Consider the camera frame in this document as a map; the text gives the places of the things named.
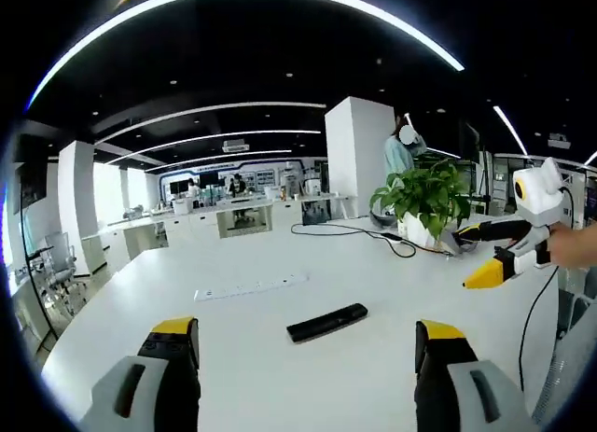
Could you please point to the dark grey round object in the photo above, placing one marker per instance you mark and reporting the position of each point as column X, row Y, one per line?
column 382, row 219

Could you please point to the white table socket panel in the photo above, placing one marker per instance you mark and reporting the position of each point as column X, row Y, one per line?
column 252, row 286

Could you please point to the green potted plant white pot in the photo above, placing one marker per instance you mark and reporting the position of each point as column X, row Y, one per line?
column 420, row 189

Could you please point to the ceiling air conditioner unit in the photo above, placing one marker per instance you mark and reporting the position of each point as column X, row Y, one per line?
column 236, row 146

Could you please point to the long curved ceiling light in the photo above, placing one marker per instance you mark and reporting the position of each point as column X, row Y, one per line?
column 60, row 61

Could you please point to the short straight ceiling light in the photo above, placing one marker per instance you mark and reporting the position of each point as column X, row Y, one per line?
column 509, row 129

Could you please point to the black remote control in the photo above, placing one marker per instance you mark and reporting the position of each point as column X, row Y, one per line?
column 326, row 323

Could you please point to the slim white pillar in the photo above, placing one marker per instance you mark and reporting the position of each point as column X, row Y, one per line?
column 79, row 203

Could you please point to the white counter cabinets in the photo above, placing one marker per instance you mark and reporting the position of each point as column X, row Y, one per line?
column 205, row 217

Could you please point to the black light stand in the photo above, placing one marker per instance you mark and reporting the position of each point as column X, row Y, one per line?
column 468, row 138

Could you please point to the wide white square pillar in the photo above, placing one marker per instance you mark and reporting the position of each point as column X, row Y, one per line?
column 354, row 161

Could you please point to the white mesh office chair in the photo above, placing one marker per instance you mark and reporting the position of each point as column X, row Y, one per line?
column 573, row 357

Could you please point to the person's right hand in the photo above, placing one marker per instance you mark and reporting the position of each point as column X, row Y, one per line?
column 576, row 247

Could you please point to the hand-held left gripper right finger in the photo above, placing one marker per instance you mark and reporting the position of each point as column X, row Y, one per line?
column 462, row 390

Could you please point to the thin curved ceiling light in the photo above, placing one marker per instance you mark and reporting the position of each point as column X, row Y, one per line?
column 261, row 105

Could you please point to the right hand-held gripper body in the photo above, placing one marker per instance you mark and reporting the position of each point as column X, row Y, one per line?
column 543, row 194

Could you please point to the black tripod stand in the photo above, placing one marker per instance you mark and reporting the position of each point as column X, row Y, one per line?
column 32, row 268

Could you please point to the grey office chair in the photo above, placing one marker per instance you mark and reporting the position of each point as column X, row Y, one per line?
column 60, row 255

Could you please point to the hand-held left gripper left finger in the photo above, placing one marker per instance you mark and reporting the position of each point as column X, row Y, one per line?
column 140, row 385

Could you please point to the white storage box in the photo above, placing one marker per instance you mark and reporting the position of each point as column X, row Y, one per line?
column 182, row 206

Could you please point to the black wall monitor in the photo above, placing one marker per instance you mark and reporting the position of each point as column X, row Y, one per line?
column 30, row 185

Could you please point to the white ceiling projector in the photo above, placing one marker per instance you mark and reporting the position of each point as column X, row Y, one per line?
column 559, row 141

